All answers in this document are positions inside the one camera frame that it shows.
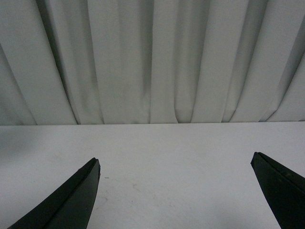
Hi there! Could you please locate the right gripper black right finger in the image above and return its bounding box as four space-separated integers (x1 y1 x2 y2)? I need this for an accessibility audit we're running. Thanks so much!
251 152 305 229

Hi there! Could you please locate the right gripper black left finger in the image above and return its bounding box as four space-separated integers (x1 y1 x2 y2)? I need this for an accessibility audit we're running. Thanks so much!
10 158 100 229

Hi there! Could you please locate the white pleated curtain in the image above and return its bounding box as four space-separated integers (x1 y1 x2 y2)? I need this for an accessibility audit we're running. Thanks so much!
0 0 305 125

